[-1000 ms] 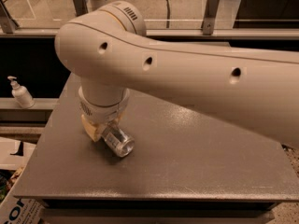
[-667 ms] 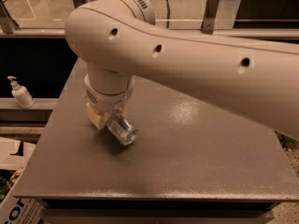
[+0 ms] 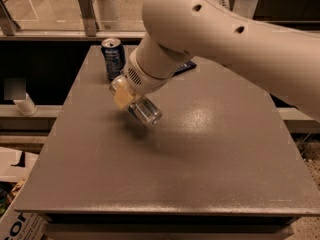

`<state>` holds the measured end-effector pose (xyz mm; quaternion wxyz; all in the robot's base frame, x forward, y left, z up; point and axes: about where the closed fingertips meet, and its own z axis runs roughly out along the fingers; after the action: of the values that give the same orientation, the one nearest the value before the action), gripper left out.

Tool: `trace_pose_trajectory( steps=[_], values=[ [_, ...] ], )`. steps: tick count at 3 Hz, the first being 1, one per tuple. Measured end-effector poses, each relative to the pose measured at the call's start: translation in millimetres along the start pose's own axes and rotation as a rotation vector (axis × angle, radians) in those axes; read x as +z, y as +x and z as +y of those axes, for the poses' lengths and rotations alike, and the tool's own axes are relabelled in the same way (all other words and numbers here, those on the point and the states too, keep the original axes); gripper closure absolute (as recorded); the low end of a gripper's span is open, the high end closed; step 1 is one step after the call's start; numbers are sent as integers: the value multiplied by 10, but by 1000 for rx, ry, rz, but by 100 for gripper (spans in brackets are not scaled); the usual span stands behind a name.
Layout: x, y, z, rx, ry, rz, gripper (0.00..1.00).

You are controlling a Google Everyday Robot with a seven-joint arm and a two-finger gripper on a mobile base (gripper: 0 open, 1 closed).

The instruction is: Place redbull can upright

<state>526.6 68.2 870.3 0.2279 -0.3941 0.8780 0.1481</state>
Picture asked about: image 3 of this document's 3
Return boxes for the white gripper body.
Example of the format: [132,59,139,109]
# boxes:
[124,48,180,95]

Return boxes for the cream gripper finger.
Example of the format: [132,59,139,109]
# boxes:
[114,82,139,110]

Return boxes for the silver redbull can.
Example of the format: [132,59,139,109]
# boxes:
[109,74,163,128]

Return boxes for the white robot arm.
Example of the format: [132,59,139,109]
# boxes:
[111,0,320,121]

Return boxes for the blue soda can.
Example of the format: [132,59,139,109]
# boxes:
[101,38,126,81]

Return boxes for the dark blue snack wrapper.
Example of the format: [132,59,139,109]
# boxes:
[174,61,197,76]

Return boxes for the white pump dispenser bottle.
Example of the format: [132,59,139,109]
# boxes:
[14,93,37,116]

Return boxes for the metal railing beam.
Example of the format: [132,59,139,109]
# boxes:
[0,30,145,41]

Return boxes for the white cardboard box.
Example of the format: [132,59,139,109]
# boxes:
[0,147,46,240]

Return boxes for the left metal railing bracket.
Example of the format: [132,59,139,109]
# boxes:
[78,0,98,37]

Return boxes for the far left railing bracket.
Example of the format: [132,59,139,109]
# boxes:
[0,0,20,36]

